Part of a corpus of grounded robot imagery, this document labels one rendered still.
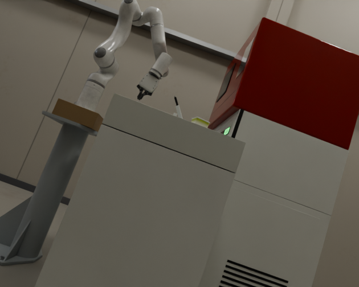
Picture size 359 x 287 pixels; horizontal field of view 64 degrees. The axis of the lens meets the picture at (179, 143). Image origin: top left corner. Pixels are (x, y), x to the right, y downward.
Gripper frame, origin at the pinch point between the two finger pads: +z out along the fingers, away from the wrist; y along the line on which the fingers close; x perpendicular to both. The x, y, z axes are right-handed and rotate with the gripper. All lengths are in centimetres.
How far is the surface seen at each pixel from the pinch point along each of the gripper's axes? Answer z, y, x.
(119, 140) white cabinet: 32, -12, 50
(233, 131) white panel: -9, -58, 16
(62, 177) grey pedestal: 66, 11, -2
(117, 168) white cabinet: 43, -18, 50
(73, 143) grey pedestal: 45.5, 17.2, -0.3
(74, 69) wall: -26, 128, -200
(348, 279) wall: 15, -309, -178
